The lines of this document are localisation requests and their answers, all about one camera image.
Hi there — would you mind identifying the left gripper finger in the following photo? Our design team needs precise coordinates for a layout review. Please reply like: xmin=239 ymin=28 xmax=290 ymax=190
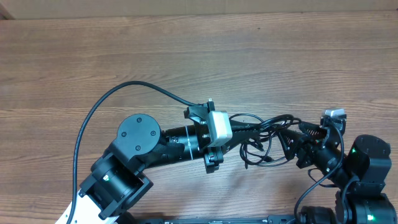
xmin=222 ymin=130 xmax=260 ymax=152
xmin=229 ymin=119 xmax=260 ymax=131

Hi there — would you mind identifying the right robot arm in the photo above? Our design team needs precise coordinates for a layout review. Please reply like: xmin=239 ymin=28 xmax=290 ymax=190
xmin=277 ymin=118 xmax=397 ymax=223

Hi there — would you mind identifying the black usb cable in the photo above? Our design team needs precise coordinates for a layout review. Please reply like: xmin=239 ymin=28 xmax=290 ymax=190
xmin=228 ymin=112 xmax=302 ymax=169

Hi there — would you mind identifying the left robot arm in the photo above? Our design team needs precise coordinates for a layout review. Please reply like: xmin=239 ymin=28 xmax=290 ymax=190
xmin=58 ymin=102 xmax=260 ymax=223

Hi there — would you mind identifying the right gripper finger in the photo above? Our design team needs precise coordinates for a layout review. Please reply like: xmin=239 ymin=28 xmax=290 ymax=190
xmin=278 ymin=129 xmax=303 ymax=161
xmin=298 ymin=121 xmax=327 ymax=140

